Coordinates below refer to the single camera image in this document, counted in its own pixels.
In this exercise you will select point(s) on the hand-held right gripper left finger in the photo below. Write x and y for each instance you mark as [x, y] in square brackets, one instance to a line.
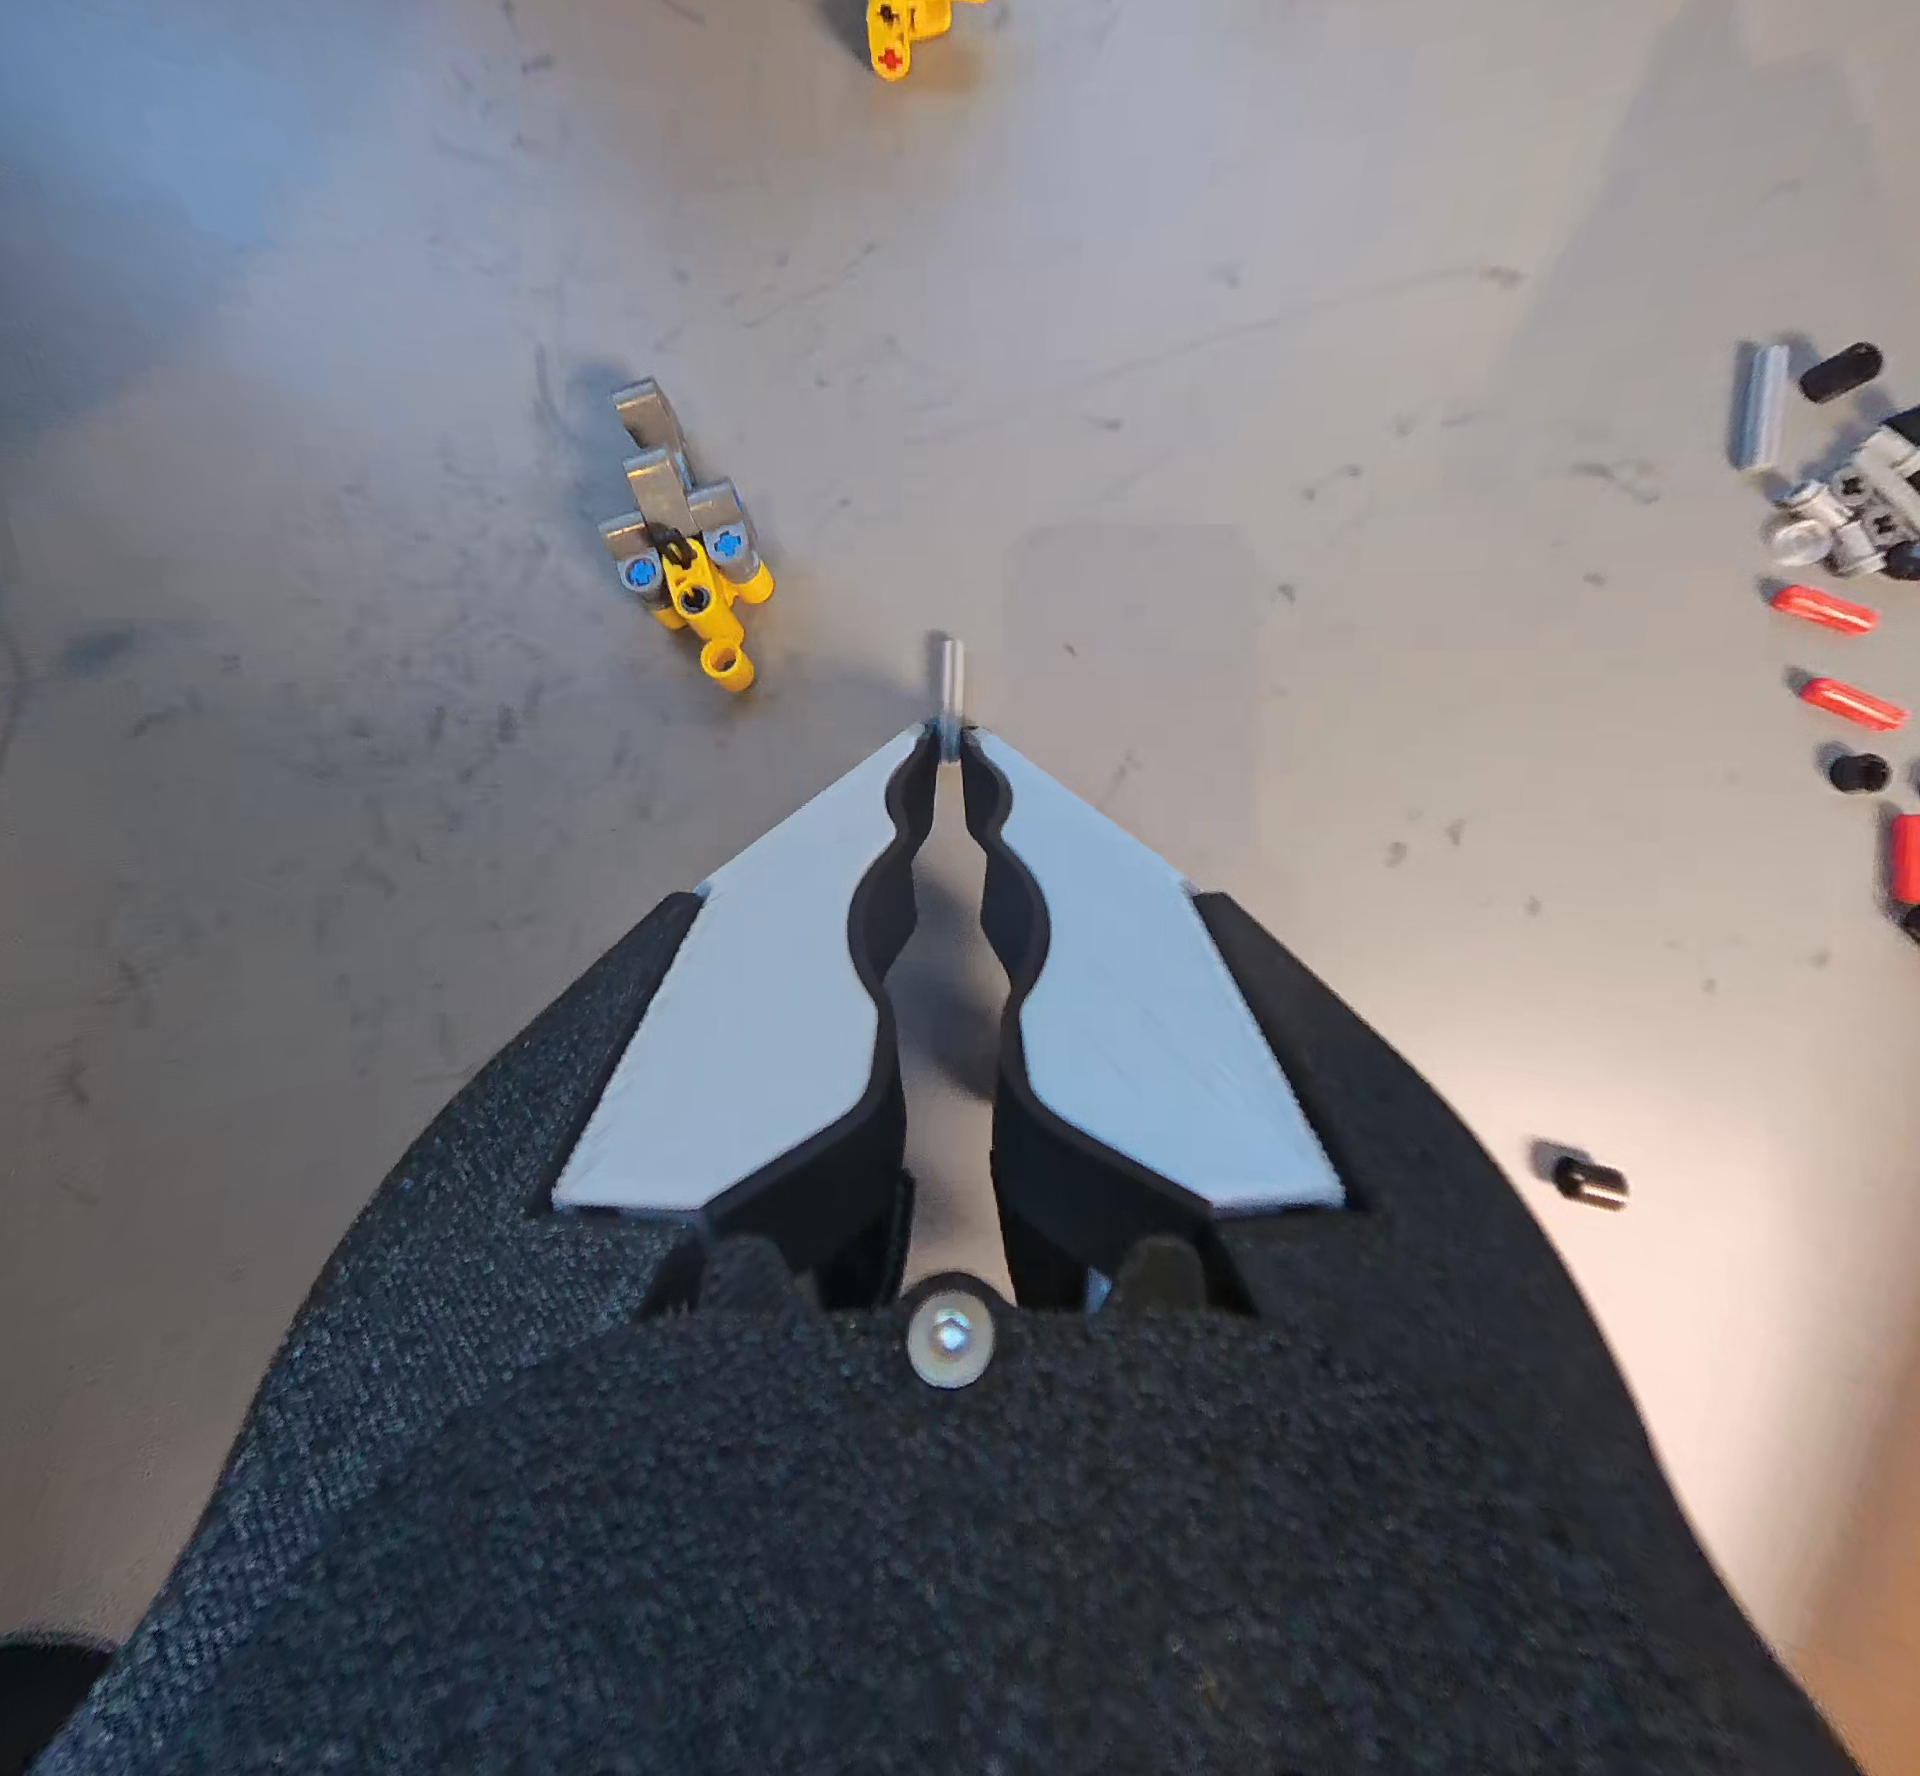
[749, 1057]

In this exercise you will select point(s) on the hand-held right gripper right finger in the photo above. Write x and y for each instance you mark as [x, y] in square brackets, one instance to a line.
[1155, 1041]

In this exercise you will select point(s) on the light grey axle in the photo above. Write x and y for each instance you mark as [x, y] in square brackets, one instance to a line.
[951, 681]

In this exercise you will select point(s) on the small yellow two-hole beam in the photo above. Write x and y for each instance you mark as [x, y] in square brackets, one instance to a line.
[692, 597]

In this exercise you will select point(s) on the small grey connector blue pins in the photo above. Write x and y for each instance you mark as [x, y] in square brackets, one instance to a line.
[727, 543]

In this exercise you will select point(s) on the grey angled beam assembly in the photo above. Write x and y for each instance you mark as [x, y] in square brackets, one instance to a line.
[653, 418]

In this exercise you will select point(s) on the pile of red black parts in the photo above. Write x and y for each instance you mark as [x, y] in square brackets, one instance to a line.
[1844, 516]

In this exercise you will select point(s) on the small black connector piece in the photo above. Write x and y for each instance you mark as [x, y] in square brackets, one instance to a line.
[1591, 1182]

